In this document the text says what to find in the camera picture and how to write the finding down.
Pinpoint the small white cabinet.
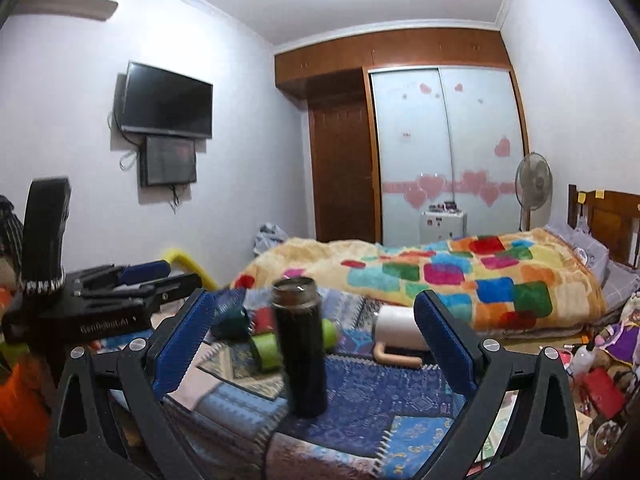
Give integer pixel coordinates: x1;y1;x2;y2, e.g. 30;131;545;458
420;210;468;247

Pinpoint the grey clothes pile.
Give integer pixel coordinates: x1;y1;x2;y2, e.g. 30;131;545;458
252;222;292;259

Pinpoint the dark striped cloth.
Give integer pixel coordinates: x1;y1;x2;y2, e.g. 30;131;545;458
0;195;26;272

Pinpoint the white cup with beige handle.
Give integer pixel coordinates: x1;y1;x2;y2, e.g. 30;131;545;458
374;305;434;369

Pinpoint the wall-mounted black television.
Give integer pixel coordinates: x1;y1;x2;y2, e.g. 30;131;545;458
121;61;215;140

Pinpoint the patchwork blue mat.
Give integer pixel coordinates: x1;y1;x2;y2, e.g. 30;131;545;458
95;286;507;480

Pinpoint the orange object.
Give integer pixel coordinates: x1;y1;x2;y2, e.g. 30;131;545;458
0;359;52;457

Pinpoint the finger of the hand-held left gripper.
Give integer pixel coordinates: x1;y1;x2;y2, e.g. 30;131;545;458
82;274;203;312
75;259;172;292

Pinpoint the wooden wardrobe with sliding doors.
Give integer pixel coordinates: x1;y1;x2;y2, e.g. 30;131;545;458
274;27;531;249

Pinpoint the black thermos bottle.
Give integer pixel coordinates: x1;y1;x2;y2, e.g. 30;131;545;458
270;276;330;418

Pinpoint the white cable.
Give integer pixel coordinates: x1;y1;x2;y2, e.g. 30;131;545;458
107;114;139;172

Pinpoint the white plastic bottle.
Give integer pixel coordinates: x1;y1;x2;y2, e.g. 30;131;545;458
570;342;601;382

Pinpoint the colourful checked blanket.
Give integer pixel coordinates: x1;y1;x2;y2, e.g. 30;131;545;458
232;227;608;335

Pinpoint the dark green cup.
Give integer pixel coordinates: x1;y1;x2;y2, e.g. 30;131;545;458
210;292;251;341

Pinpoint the yellow curved tube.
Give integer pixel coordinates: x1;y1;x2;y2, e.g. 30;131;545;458
160;246;219;292

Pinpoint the standing fan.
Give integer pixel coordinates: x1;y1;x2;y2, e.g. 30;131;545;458
515;152;554;234

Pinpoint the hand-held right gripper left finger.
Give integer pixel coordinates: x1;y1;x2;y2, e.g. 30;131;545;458
45;287;221;480

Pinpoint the black cable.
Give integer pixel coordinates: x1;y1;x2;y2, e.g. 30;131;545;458
169;185;192;214

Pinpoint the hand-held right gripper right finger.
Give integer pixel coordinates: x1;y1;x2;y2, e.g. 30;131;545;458
412;288;583;480

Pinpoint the purple printed cloth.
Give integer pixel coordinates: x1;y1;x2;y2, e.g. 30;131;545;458
599;319;640;367

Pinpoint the red cup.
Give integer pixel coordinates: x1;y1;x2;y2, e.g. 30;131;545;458
250;307;276;337

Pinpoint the brown wooden door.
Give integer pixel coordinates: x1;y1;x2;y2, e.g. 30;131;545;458
306;94;378;244

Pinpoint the wooden bed headboard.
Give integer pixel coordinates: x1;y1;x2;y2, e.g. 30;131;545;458
567;184;640;269

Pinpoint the grey pillow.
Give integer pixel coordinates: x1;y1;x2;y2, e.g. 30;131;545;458
544;222;612;287

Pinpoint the red packet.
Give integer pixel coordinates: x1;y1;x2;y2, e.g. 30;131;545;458
581;367;627;422

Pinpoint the wall air conditioner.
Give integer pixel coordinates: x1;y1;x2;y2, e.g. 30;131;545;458
14;0;120;22

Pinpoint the small black monitor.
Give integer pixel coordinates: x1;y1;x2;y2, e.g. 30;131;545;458
140;135;198;189

